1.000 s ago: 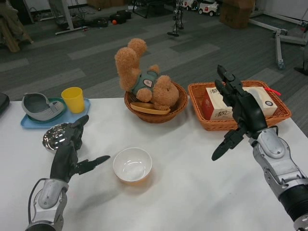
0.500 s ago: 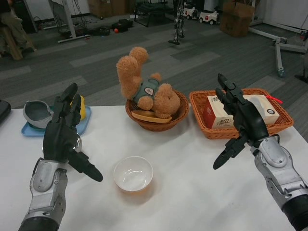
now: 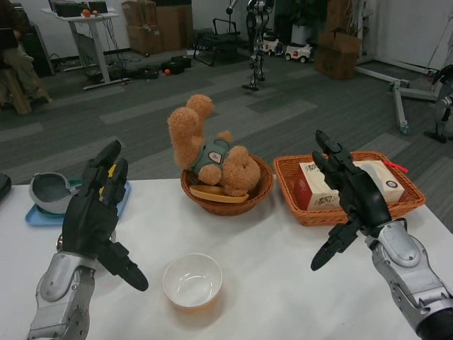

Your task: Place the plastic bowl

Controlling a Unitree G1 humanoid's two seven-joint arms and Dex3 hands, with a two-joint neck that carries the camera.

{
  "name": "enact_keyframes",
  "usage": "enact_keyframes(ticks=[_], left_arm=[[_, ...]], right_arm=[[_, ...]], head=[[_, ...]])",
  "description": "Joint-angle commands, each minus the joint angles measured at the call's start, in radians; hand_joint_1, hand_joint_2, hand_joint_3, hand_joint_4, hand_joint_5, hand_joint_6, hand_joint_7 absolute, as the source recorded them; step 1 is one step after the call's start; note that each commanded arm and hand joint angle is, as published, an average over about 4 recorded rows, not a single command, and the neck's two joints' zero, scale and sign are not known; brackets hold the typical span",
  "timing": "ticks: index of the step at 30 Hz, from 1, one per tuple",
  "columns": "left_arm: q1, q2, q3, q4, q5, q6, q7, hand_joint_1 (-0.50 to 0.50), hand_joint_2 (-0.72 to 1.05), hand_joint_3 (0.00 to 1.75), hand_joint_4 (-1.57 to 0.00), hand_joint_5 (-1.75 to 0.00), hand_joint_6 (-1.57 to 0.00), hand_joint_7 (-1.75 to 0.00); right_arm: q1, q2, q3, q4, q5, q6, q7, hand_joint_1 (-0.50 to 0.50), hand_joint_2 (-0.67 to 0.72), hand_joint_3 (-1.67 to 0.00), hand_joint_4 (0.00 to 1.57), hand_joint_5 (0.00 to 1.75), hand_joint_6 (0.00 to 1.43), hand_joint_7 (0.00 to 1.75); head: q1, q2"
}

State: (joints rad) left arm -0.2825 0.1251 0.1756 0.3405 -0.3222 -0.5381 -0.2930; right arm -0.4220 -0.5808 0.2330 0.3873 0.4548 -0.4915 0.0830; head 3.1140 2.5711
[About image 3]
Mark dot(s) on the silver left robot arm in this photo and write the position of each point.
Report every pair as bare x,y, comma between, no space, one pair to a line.
56,283

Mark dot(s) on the orange plastic plate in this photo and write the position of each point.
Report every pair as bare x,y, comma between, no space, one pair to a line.
212,195

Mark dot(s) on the stacked cardboard boxes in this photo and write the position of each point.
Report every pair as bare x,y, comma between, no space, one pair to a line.
139,32

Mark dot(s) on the seated person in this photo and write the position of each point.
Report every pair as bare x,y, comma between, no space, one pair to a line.
16,60

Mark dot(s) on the white plastic bowl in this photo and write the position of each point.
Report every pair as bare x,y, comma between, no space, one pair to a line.
193,280

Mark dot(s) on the white gantry frame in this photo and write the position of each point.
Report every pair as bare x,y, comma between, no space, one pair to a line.
400,106

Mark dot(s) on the rectangular wicker basket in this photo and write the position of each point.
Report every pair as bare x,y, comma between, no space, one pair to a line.
308,217

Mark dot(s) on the large black case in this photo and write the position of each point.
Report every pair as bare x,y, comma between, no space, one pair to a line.
69,8

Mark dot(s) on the green potted plant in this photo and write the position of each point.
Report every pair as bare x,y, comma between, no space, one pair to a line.
304,10

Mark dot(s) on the red tag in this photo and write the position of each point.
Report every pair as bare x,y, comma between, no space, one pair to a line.
396,166

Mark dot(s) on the round wicker basket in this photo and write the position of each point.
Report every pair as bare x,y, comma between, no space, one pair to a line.
226,209

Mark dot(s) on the black flat object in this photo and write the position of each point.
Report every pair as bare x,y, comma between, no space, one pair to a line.
4,187

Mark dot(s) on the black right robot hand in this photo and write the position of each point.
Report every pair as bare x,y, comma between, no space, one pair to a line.
364,202

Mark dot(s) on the black floor bag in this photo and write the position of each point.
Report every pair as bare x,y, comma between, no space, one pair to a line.
177,64

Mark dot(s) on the wooden stool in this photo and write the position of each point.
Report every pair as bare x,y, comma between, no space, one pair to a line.
21,99

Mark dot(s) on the white plant pot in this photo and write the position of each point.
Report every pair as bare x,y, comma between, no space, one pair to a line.
301,34

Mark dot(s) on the black folding cart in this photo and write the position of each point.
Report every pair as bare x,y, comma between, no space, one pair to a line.
219,44

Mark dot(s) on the open cardboard box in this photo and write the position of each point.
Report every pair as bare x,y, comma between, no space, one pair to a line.
336,58

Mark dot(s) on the black cabinet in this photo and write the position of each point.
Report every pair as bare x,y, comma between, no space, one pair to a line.
39,53

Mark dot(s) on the white standing desk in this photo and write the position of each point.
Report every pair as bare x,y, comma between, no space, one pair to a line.
97,42

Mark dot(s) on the grey strainer bowl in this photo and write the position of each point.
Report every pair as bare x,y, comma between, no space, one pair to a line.
46,191

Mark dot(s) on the light blue plastic tray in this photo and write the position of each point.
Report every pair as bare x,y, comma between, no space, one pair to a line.
39,220

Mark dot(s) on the white toy car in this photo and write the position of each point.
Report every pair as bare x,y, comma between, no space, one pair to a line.
299,53
273,46

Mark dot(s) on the tall cardboard box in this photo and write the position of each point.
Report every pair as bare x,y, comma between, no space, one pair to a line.
338,16

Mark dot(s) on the hanging silver black robot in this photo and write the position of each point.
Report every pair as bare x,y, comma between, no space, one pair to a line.
442,106

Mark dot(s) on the yellow plastic cup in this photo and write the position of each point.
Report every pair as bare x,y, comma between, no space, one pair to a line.
112,171

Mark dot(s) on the standing humanoid robot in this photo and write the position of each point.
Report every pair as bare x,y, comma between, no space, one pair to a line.
256,42

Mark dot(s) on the tissue box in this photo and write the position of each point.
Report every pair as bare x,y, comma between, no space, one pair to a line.
311,191

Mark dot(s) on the brown teddy bear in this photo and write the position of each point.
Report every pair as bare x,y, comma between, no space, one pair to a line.
184,131

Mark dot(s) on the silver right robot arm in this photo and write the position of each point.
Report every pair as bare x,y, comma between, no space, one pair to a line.
403,248

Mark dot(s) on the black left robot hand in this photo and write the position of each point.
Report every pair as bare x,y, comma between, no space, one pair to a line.
88,223

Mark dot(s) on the small black case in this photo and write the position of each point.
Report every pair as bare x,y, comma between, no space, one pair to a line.
97,6

